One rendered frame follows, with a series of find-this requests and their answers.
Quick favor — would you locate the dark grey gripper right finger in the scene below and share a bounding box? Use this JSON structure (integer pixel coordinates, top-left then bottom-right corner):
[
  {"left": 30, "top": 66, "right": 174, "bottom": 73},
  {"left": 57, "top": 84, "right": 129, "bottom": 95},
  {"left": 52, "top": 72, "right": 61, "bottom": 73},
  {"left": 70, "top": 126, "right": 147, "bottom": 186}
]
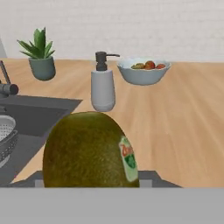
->
[{"left": 137, "top": 170, "right": 182, "bottom": 188}]

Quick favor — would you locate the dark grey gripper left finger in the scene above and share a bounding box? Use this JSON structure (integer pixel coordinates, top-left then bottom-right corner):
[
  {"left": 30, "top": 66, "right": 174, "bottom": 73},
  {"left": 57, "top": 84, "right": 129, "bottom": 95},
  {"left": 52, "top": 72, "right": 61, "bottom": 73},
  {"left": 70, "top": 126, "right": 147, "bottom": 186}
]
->
[{"left": 10, "top": 171, "right": 46, "bottom": 188}]

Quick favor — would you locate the brown kiwi with sticker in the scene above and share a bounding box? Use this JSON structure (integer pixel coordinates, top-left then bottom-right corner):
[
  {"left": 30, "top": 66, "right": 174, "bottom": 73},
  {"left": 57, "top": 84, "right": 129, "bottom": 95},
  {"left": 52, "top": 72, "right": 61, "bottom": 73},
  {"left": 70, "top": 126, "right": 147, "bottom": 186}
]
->
[{"left": 42, "top": 111, "right": 141, "bottom": 188}]

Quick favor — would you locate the metal colander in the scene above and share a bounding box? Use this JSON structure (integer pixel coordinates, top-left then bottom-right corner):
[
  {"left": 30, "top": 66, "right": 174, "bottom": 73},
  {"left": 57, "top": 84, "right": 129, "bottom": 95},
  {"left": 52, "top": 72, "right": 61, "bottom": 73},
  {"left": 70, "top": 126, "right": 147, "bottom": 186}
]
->
[{"left": 0, "top": 115, "right": 19, "bottom": 169}]

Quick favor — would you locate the dark grey sink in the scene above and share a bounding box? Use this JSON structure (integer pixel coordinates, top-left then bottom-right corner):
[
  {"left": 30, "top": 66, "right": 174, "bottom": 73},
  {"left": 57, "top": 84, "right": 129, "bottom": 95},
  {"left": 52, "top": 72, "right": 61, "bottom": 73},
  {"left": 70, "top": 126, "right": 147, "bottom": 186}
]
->
[{"left": 0, "top": 94, "right": 84, "bottom": 187}]

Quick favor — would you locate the dark grey faucet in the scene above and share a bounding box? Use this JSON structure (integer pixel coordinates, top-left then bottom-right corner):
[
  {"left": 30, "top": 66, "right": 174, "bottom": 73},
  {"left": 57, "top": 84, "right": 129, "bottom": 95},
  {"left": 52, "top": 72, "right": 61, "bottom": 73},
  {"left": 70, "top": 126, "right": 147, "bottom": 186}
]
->
[{"left": 0, "top": 59, "right": 20, "bottom": 99}]

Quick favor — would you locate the white bowl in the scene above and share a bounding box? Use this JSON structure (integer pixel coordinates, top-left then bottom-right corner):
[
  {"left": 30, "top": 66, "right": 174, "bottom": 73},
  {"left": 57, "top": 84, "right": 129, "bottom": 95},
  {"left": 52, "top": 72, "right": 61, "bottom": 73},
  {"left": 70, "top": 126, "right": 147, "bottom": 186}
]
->
[{"left": 116, "top": 58, "right": 172, "bottom": 87}]

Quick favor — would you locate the white soap dispenser black pump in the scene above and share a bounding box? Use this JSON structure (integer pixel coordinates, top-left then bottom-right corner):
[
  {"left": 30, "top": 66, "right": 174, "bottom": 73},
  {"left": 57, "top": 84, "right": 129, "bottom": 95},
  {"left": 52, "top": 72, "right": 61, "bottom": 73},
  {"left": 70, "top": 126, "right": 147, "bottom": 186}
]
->
[{"left": 90, "top": 51, "right": 121, "bottom": 113}]

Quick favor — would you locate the green fruit in bowl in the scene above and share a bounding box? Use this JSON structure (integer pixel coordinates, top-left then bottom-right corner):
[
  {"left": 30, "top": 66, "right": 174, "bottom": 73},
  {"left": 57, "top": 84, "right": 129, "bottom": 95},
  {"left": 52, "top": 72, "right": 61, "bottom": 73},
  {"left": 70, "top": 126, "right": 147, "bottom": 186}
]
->
[{"left": 130, "top": 62, "right": 146, "bottom": 70}]

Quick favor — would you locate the green plant in grey pot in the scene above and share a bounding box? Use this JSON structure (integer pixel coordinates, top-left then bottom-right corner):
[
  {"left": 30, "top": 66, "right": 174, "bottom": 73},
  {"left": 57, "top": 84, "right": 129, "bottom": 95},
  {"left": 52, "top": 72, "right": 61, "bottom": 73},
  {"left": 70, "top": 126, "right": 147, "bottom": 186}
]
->
[{"left": 16, "top": 26, "right": 57, "bottom": 81}]

